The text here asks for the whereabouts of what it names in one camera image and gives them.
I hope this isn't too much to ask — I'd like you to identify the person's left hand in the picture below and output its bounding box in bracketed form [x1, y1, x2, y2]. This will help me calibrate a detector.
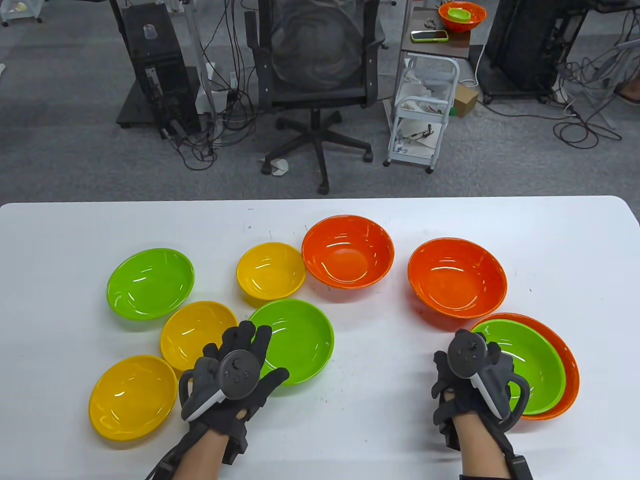
[179, 320, 291, 451]

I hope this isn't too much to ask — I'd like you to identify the person's right hand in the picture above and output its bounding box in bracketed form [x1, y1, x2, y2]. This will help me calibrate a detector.
[431, 328, 516, 449]

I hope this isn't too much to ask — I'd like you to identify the small yellow bowl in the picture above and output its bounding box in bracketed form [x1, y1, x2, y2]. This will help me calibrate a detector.
[160, 300, 240, 373]
[236, 242, 307, 301]
[88, 355, 178, 442]

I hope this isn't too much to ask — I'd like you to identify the medium green bowl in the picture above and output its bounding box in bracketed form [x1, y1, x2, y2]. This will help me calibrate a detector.
[106, 248, 196, 321]
[247, 299, 335, 386]
[470, 320, 567, 416]

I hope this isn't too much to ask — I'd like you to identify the large orange bowl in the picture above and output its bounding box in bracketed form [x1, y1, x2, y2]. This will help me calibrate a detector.
[438, 1, 487, 33]
[407, 237, 508, 319]
[301, 215, 395, 290]
[470, 312, 581, 421]

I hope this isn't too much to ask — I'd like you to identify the person's right forearm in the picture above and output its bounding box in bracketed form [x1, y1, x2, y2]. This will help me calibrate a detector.
[452, 415, 513, 480]

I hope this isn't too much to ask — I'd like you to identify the person's left forearm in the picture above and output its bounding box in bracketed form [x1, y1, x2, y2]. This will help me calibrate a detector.
[172, 430, 233, 480]

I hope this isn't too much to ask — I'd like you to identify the black hand controller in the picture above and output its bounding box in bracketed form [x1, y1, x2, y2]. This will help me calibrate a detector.
[178, 350, 257, 422]
[446, 331, 532, 430]

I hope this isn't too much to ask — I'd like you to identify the white rolling cart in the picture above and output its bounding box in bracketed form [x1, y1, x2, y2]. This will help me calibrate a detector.
[383, 54, 461, 175]

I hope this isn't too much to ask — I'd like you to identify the black mesh office chair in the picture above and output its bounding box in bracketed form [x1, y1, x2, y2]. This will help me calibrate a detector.
[244, 0, 388, 196]

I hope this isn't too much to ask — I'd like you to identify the beige paper sheet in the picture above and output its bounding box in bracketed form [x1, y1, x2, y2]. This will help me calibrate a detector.
[400, 120, 443, 151]

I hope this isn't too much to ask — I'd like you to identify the grey metal stand leg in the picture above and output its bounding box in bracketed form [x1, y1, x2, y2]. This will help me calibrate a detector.
[181, 0, 221, 151]

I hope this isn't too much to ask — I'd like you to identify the black equipment tower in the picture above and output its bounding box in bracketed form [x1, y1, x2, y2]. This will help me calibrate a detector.
[116, 2, 203, 138]

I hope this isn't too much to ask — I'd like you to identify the cardboard box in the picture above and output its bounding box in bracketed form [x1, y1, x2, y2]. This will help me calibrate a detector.
[452, 84, 480, 118]

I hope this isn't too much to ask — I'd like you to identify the white crumpled bag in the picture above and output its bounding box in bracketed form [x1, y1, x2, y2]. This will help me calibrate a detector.
[402, 67, 446, 103]

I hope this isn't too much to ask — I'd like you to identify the brown side table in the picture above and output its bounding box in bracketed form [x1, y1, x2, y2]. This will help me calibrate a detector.
[397, 5, 476, 61]

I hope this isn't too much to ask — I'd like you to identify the black wheeled cabinet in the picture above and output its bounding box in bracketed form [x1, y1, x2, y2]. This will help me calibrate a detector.
[482, 0, 591, 105]

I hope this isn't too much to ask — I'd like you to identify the white wheeled rack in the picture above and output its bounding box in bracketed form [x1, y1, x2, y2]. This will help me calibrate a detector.
[0, 0, 43, 27]

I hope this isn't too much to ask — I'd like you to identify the tangle of black cables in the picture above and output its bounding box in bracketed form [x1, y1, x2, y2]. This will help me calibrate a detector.
[160, 0, 258, 172]
[552, 50, 640, 150]

